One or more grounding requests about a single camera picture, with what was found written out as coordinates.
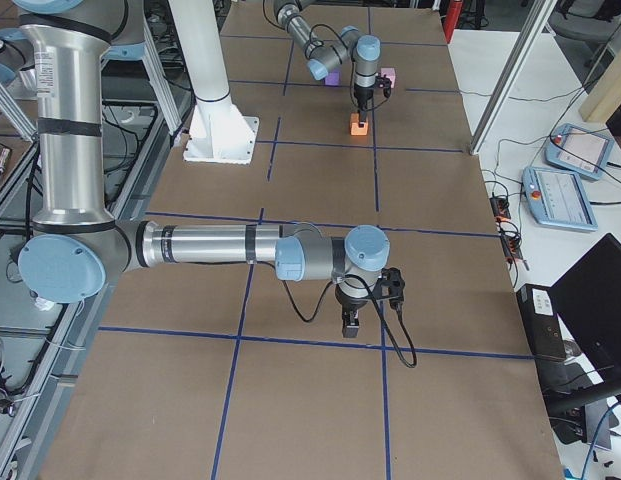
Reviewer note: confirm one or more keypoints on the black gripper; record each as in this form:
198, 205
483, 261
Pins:
351, 302
362, 94

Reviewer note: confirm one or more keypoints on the orange foam cube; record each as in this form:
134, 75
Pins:
358, 127

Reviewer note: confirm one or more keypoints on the purple foam cube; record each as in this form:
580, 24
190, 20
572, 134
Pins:
333, 79

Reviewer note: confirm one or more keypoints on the pink foam cube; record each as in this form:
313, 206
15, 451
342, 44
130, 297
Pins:
390, 74

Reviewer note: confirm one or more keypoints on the black usb hub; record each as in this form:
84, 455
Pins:
511, 245
500, 207

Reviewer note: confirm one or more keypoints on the black computer box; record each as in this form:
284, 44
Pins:
541, 323

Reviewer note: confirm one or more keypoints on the upper teach pendant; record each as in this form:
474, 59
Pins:
580, 150

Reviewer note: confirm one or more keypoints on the teach pendant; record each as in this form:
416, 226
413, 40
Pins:
557, 199
580, 150

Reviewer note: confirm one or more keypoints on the lower teach pendant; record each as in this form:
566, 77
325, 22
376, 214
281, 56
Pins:
557, 199

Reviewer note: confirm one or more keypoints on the black laptop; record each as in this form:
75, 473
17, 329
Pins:
587, 298

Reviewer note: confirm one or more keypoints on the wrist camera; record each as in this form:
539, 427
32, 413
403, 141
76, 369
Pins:
394, 283
385, 84

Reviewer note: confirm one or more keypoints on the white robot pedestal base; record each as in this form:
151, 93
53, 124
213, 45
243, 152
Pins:
219, 133

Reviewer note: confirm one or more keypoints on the aluminium frame post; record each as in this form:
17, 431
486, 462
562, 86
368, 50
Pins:
531, 30

